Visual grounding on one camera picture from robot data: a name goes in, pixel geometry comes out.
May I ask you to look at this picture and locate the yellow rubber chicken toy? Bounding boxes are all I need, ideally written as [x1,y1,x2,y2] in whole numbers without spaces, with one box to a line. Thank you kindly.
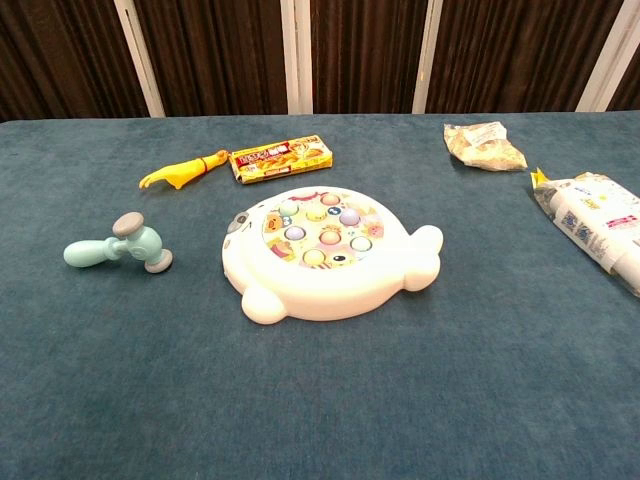
[138,148,230,191]

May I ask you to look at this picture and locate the blue table cloth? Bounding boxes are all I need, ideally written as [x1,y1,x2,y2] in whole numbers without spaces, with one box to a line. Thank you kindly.
[0,110,640,480]

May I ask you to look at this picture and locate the mint green toy hammer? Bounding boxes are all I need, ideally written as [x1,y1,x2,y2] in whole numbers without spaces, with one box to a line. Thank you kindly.
[63,211,174,275]

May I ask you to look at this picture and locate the white package with yellow edges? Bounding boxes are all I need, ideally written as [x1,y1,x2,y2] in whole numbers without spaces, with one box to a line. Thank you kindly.
[529,167,640,300]

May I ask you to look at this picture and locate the white partition frame post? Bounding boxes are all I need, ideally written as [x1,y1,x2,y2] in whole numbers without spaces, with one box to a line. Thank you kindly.
[411,0,444,115]
[113,0,167,119]
[279,0,314,116]
[575,0,639,114]

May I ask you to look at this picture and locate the yellow red food box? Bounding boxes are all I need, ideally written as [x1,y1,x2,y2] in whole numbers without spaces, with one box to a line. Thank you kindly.
[228,133,335,186]

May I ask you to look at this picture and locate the dark brown curtain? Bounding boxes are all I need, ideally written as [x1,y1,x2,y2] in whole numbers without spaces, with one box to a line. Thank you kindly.
[0,0,640,123]

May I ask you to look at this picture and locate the clear bag of snacks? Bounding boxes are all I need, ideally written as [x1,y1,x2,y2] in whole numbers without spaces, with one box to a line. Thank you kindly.
[443,121,529,173]

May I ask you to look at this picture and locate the white whack-a-mole toy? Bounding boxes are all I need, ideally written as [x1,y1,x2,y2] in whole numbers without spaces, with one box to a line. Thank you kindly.
[221,186,445,324]

